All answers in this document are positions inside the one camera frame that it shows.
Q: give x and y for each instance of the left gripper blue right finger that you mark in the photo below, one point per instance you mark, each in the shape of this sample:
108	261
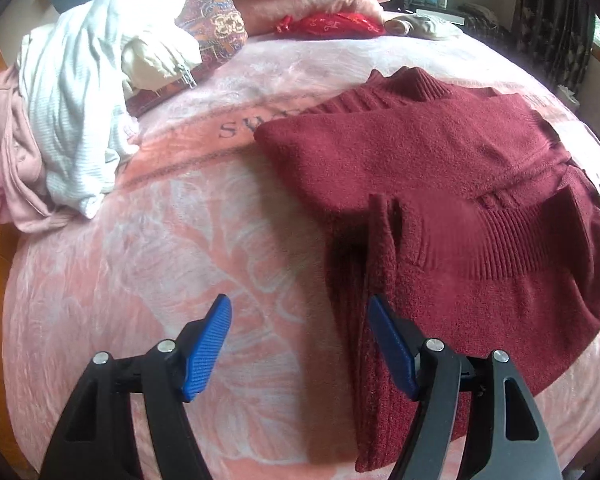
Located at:
506	436

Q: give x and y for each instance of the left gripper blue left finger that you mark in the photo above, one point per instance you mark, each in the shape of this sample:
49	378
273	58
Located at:
94	437

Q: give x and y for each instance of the dark red knit sweater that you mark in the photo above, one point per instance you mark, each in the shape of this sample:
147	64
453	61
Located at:
464	210

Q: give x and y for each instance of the dark patterned curtain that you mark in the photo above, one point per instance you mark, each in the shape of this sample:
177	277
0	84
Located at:
554	41

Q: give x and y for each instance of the plaid dark cloth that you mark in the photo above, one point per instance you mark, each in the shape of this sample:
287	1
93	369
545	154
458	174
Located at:
483	24

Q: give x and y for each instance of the pink floral blanket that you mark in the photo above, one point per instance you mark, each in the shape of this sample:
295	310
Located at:
197	213

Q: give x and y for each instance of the beige cloth item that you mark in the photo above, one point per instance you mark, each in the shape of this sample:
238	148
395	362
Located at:
422	27

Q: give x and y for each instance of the pink garment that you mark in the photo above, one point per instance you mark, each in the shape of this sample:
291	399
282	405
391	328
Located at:
24	198

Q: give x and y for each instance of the red patterned cloth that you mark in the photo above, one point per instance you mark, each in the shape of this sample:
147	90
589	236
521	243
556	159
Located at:
327	26

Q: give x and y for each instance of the pale blue white garment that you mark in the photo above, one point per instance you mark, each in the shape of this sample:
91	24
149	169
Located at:
71	79

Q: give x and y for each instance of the cream zippered garment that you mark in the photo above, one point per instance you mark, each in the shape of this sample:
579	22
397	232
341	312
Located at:
150	62

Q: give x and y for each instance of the paisley patterned cushion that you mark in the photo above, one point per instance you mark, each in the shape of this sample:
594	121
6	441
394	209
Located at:
220	31

